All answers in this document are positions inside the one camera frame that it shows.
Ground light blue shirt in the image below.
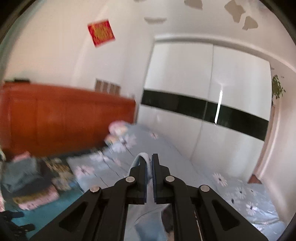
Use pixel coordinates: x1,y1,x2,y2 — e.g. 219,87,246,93
132,153,168,240

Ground teal floral bedspread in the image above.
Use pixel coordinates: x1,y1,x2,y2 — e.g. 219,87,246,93
5,186,85,239

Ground dark navy folded garment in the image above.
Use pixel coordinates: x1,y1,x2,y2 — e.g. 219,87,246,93
36,158,72,191

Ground yellow floral cylindrical pillow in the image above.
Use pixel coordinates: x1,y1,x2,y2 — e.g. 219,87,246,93
104,134,119,147

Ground pink folded garment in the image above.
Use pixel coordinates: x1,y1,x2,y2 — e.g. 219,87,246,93
13,185,60,210

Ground grey floral duvet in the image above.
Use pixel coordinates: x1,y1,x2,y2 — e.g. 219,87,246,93
67,123,286,240

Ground pink cylindrical pillow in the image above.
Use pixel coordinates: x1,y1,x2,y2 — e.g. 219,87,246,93
108,120,127,136

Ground white sliding wardrobe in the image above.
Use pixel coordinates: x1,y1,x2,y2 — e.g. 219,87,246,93
137,42,271,181

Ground orange wooden headboard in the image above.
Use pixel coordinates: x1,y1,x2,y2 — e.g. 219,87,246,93
1,83,136,160

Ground black object on headboard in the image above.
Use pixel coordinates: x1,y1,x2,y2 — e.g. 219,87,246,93
4,79,31,84

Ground wall picture frames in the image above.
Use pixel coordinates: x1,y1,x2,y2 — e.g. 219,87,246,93
95,79,121,96

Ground green wall plant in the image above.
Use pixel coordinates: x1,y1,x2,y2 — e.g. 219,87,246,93
271,75,286,99

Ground red wall poster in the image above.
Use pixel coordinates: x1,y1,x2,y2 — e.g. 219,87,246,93
87,20,115,47

